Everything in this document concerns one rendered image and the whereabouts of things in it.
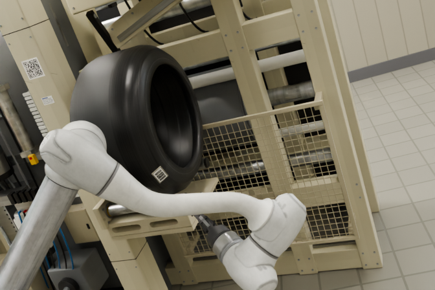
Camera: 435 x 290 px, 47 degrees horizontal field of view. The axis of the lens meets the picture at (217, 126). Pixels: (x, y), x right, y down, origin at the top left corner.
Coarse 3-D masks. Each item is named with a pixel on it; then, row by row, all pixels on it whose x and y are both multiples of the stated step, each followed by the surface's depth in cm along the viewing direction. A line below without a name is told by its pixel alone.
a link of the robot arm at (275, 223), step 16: (112, 176) 123; (128, 176) 127; (112, 192) 124; (128, 192) 125; (144, 192) 128; (208, 192) 135; (224, 192) 135; (144, 208) 128; (160, 208) 129; (176, 208) 130; (192, 208) 131; (208, 208) 132; (224, 208) 133; (240, 208) 134; (256, 208) 134; (272, 208) 134; (288, 208) 135; (304, 208) 137; (256, 224) 135; (272, 224) 134; (288, 224) 134; (256, 240) 137; (272, 240) 134; (288, 240) 136
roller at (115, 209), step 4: (116, 204) 196; (108, 208) 196; (112, 208) 195; (116, 208) 194; (120, 208) 193; (124, 208) 193; (128, 208) 192; (108, 212) 196; (112, 212) 195; (116, 212) 194; (120, 212) 194; (124, 212) 193; (128, 212) 193; (132, 212) 193
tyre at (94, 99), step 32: (96, 64) 179; (128, 64) 171; (160, 64) 183; (96, 96) 169; (128, 96) 165; (160, 96) 218; (192, 96) 206; (128, 128) 164; (160, 128) 221; (192, 128) 215; (128, 160) 167; (160, 160) 170; (192, 160) 197; (160, 192) 179
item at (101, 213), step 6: (102, 204) 194; (108, 204) 197; (96, 210) 192; (102, 210) 193; (96, 216) 193; (102, 216) 193; (108, 216) 196; (102, 222) 193; (108, 222) 195; (102, 228) 195
